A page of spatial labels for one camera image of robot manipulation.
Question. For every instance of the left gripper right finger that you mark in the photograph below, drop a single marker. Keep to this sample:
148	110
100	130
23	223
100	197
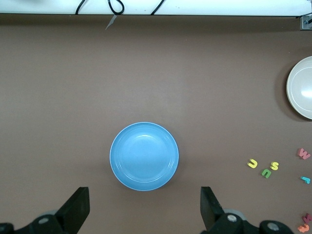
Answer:
209	212

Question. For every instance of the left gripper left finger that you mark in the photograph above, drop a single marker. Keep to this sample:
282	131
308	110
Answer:
75	207

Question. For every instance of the yellow foam letter n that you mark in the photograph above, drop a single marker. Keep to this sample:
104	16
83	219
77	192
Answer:
252	166

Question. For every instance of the green foam letter u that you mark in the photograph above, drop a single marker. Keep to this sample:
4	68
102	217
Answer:
265	175

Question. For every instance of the yellow foam letter s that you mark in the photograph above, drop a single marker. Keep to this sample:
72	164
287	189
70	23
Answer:
274	166

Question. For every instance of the teal foam letter r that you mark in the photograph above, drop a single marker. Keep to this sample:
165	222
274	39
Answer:
306	180

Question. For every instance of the blue plate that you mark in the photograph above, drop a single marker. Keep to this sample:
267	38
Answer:
143	156

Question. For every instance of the orange foam letter t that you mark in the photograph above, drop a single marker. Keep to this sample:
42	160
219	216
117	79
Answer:
303	228

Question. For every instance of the dark red foam letter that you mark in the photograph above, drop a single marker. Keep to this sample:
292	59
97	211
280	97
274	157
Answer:
307	217

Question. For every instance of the pink foam letter w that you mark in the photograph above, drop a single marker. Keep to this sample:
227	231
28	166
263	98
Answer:
303	154

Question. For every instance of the beige plate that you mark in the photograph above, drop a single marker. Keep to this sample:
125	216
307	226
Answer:
302	85

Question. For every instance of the grey tape strip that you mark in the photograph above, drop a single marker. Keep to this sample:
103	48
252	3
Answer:
111	21

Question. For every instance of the metal table edge bracket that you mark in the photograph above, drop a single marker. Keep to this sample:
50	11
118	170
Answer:
304	24

